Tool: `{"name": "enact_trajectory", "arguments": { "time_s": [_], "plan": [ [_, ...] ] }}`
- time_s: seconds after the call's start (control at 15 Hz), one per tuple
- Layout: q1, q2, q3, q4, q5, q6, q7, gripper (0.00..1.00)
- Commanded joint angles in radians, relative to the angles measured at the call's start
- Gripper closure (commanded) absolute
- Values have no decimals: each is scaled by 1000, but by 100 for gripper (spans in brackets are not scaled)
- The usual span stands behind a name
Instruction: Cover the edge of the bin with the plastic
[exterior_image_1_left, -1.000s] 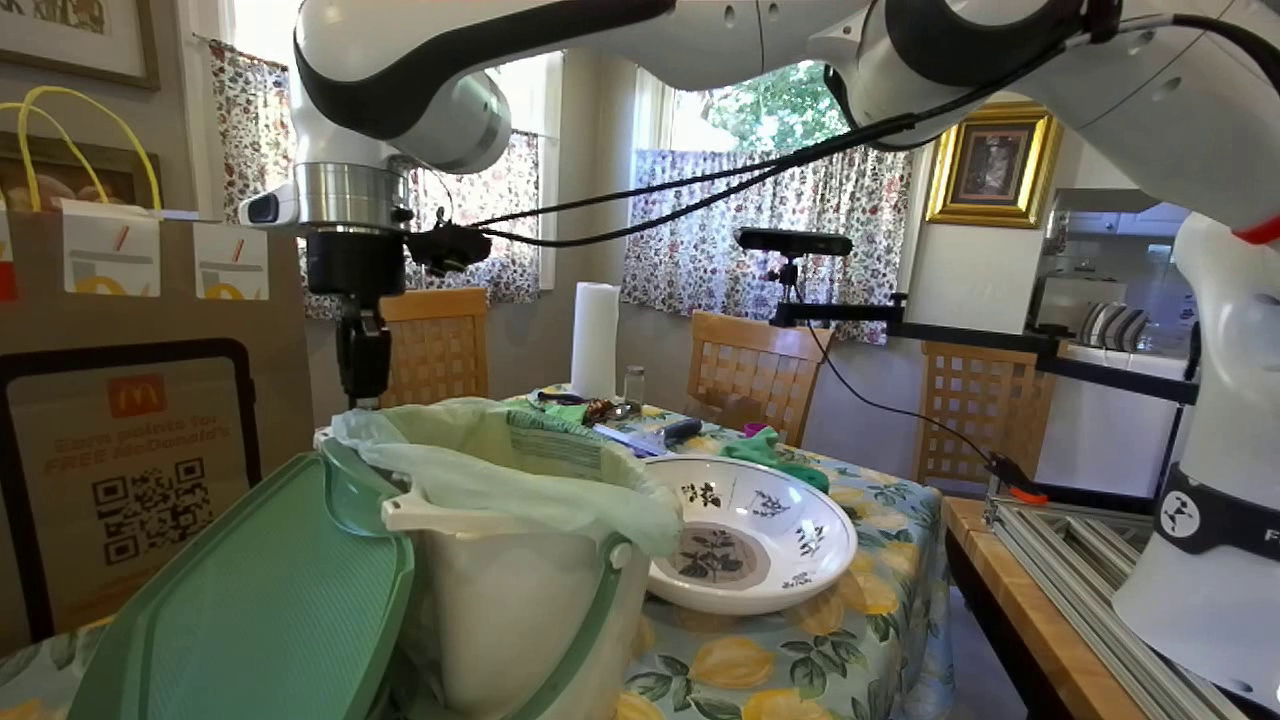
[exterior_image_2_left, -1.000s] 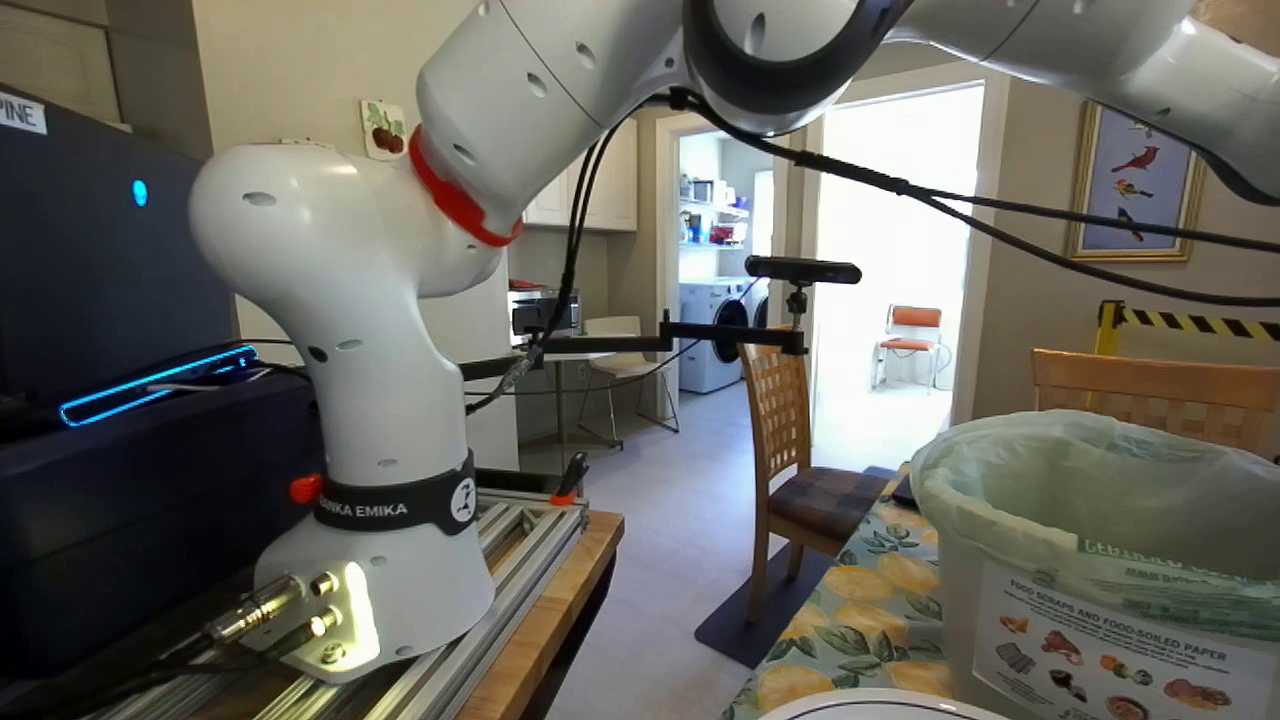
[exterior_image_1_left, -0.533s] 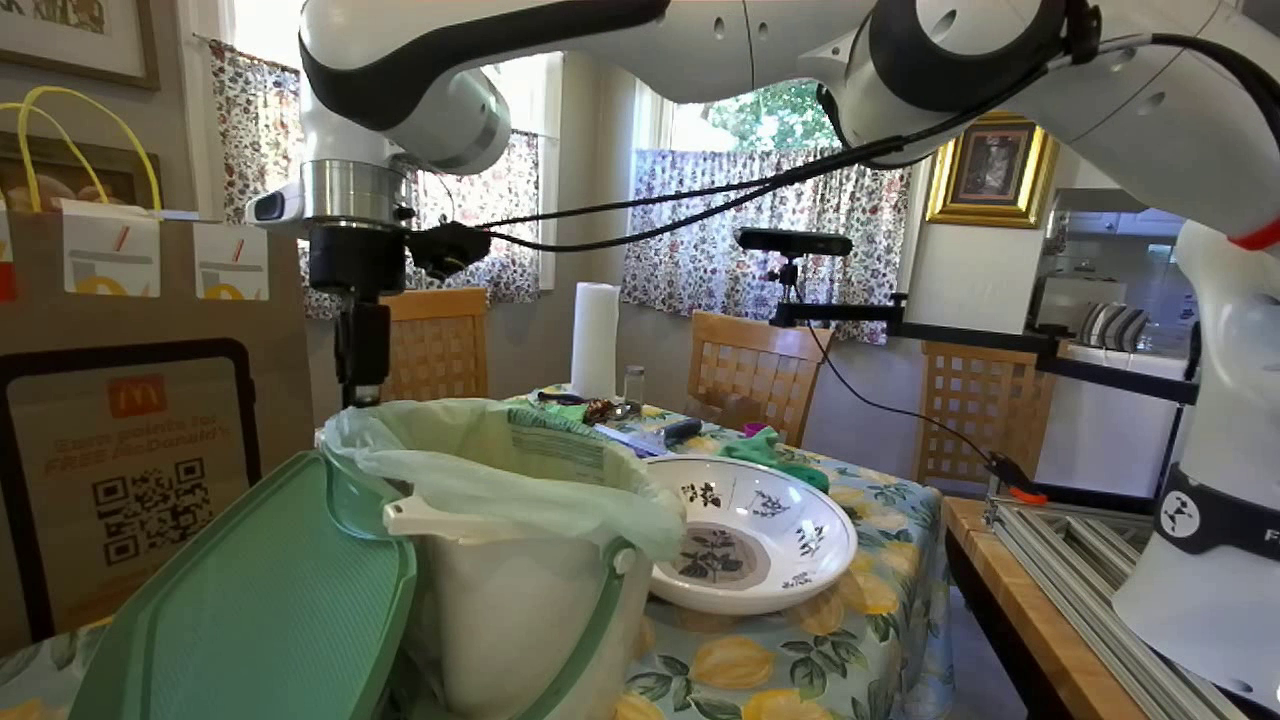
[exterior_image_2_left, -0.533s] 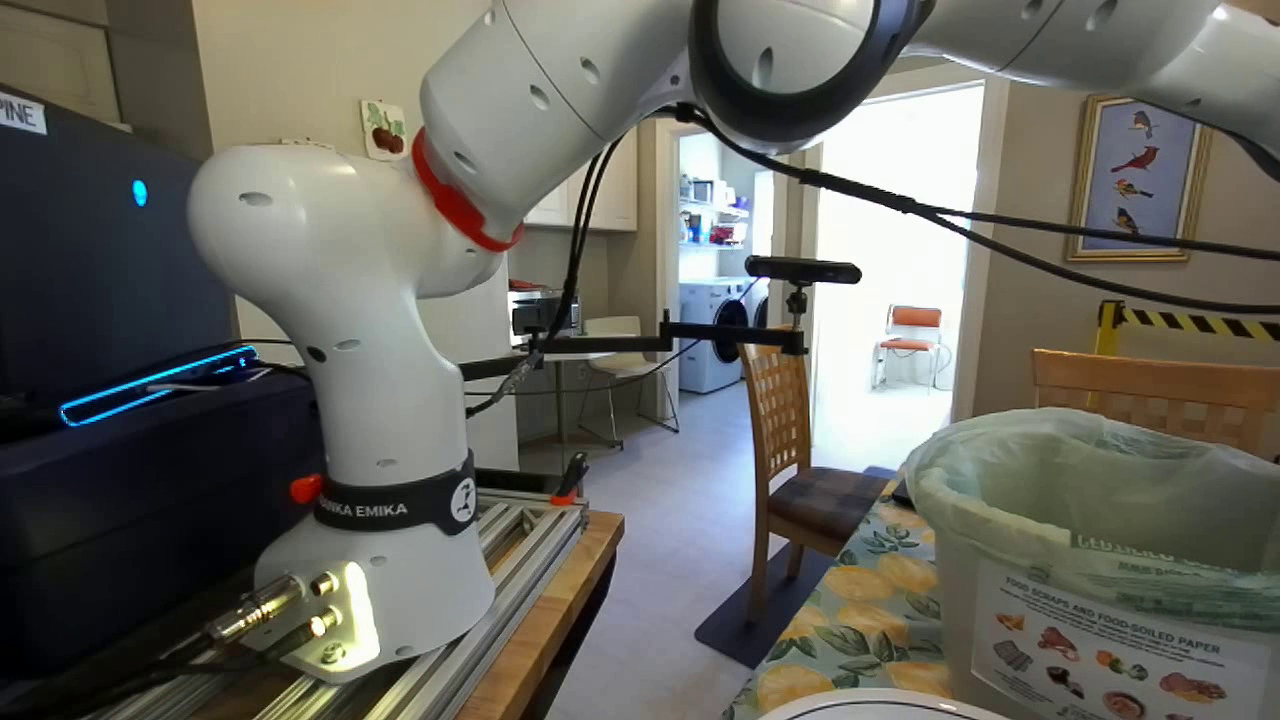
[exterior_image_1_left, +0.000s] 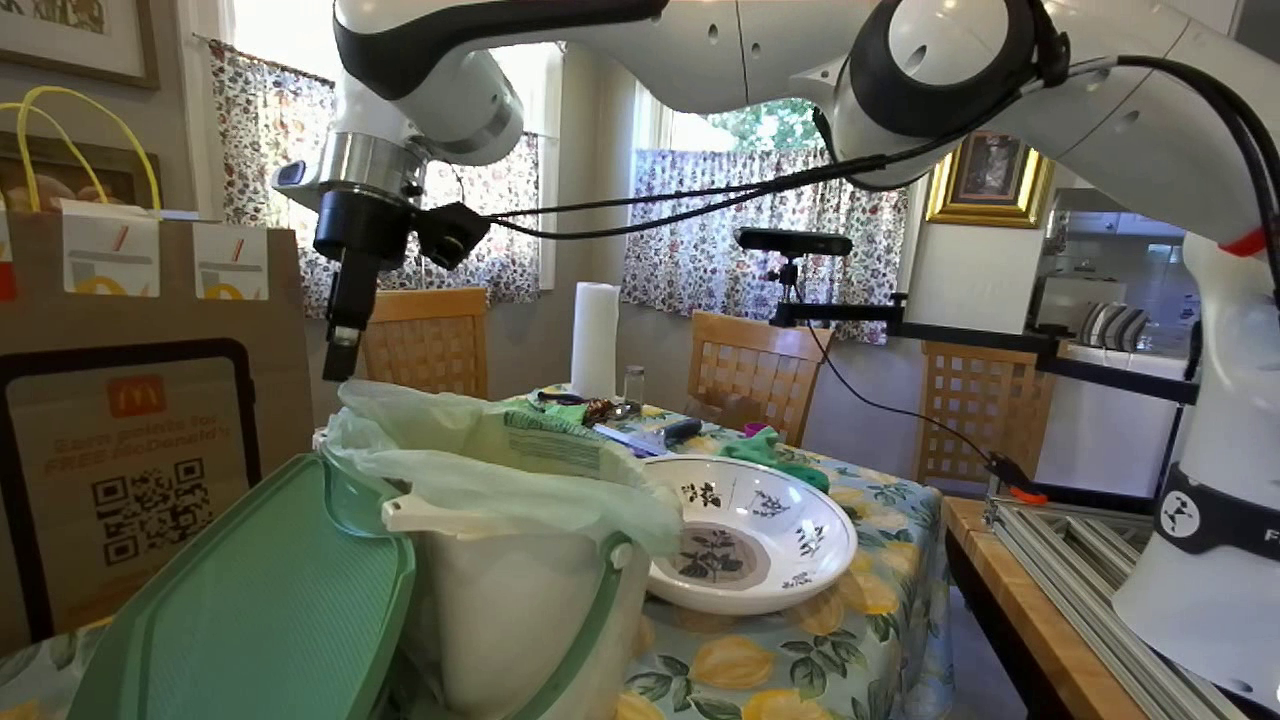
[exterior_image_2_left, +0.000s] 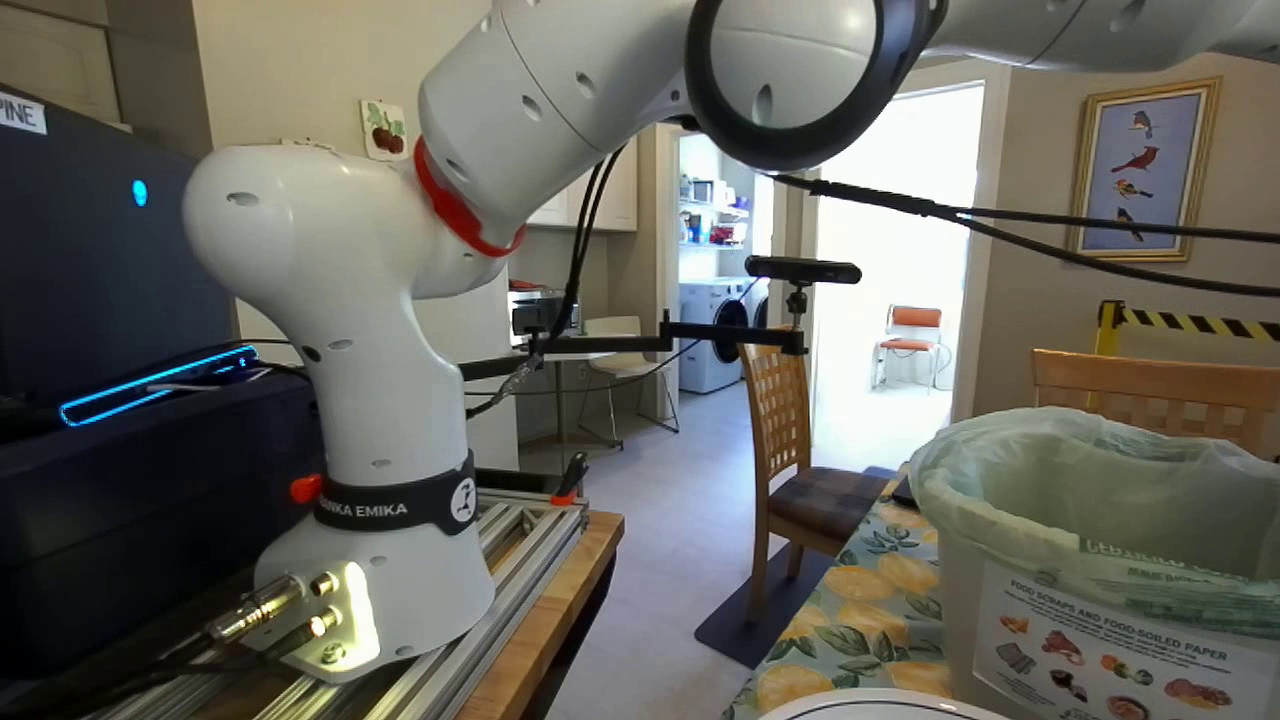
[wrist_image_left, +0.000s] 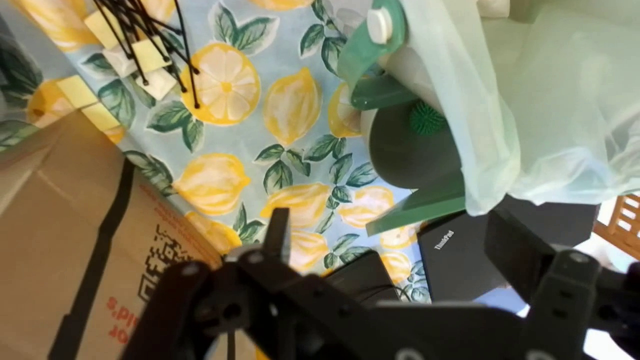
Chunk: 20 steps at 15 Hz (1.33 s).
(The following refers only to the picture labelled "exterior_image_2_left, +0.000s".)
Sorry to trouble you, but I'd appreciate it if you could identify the wooden lattice chair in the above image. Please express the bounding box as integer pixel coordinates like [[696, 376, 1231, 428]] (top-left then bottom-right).
[[734, 336, 893, 612]]

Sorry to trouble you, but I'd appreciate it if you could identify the dark controller box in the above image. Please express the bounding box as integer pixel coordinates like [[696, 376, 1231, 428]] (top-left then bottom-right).
[[0, 364, 323, 683]]

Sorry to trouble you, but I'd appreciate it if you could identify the black computer case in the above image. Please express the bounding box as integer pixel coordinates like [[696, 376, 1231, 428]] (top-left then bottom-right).
[[0, 83, 242, 403]]

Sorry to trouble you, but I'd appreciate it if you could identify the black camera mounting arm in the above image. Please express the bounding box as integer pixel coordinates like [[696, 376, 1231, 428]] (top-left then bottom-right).
[[456, 306, 811, 390]]

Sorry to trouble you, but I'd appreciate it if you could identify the aluminium rail base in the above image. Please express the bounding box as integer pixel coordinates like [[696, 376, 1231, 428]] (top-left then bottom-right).
[[97, 493, 591, 720]]

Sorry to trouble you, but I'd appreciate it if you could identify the black stereo camera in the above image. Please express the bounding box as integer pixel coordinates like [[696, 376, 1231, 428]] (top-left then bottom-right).
[[739, 250, 866, 288]]

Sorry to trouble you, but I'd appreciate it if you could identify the yellow black hazard bar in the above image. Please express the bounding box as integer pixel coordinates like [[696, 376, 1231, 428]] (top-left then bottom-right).
[[1092, 295, 1280, 355]]

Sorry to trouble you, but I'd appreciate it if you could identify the fruit wall sticker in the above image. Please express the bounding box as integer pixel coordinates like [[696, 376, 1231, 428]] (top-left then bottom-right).
[[357, 96, 412, 168]]

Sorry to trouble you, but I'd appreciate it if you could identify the white plastic chair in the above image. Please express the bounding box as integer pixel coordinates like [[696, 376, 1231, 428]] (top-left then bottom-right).
[[580, 313, 670, 442]]

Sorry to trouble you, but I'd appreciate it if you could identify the wide white door frame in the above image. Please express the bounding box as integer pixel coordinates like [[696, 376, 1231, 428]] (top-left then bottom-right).
[[795, 65, 1014, 470]]

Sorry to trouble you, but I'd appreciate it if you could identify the dark striped seat cushion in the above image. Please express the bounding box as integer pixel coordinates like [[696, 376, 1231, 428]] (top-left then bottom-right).
[[768, 464, 895, 542]]

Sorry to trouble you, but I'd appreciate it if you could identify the white patterned bowl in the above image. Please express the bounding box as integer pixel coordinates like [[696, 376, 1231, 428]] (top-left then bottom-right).
[[759, 683, 976, 720]]

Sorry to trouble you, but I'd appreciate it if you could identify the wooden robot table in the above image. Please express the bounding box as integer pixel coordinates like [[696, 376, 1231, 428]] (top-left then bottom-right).
[[456, 507, 627, 720]]

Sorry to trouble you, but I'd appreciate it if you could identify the blue glowing light bar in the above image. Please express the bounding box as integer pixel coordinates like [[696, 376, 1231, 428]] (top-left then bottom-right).
[[55, 341, 259, 433]]

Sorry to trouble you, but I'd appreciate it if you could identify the dark floor mat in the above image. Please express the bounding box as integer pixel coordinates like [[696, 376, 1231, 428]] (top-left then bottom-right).
[[691, 535, 836, 670]]

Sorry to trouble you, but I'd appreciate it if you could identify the small orange knob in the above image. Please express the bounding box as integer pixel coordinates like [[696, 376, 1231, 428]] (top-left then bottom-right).
[[283, 468, 329, 512]]

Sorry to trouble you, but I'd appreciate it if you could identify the framed bird picture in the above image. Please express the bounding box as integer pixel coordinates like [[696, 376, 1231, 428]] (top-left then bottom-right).
[[1059, 76, 1228, 268]]

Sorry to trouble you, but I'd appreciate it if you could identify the small grey black appliance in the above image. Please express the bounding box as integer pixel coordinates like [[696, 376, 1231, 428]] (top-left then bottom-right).
[[509, 283, 585, 336]]

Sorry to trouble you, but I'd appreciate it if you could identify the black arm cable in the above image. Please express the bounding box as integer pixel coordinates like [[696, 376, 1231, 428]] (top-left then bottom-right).
[[456, 137, 1280, 304]]

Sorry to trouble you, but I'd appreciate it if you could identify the shelf with colourful items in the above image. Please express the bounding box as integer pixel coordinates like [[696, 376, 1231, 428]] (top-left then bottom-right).
[[675, 171, 754, 250]]

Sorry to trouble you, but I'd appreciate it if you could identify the white compost bin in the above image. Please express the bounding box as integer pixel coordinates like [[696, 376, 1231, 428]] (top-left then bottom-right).
[[924, 512, 1280, 720]]

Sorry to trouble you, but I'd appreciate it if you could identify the white washing machine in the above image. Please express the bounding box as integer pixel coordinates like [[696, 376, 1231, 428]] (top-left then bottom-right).
[[675, 277, 775, 395]]

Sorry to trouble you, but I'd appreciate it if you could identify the orange chair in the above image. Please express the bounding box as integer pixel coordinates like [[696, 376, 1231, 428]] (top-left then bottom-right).
[[871, 301, 950, 390]]

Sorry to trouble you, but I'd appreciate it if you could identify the white paper label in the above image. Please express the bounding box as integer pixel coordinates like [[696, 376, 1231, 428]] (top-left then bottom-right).
[[0, 92, 53, 137]]

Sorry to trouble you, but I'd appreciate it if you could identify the narrow white door frame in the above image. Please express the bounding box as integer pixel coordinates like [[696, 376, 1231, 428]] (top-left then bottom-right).
[[650, 125, 795, 403]]

